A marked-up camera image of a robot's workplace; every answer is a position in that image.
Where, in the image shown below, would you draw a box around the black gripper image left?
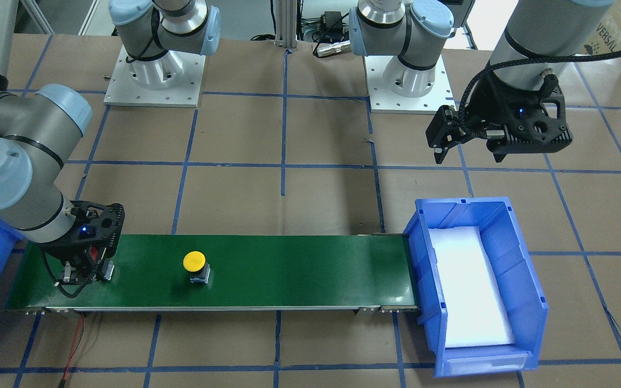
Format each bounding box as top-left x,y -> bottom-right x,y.
39,200 -> 125,298

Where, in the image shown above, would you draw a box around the black braided cable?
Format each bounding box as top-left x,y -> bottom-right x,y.
459,35 -> 621,127

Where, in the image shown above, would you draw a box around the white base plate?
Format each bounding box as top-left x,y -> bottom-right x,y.
104,47 -> 207,108
364,55 -> 455,114

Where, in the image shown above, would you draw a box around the silver cylindrical connector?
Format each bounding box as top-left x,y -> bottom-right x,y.
313,41 -> 351,58

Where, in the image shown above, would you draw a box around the silver robot arm image left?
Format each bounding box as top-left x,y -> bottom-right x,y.
0,1 -> 222,298

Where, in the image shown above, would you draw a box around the black power adapter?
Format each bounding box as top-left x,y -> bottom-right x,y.
320,11 -> 343,33

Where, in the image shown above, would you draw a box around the yellow push button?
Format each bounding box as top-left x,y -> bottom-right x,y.
182,251 -> 210,284

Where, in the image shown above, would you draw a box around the aluminium profile post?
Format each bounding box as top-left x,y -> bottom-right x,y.
272,1 -> 300,52

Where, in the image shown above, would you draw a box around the white foam pad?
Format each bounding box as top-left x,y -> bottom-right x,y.
429,226 -> 515,348

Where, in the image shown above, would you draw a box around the green conveyor belt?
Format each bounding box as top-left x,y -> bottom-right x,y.
4,234 -> 417,312

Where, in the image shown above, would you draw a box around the red and black wires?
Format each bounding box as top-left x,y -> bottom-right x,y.
62,314 -> 101,382

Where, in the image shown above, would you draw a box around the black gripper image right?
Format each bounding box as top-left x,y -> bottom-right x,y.
425,73 -> 572,164

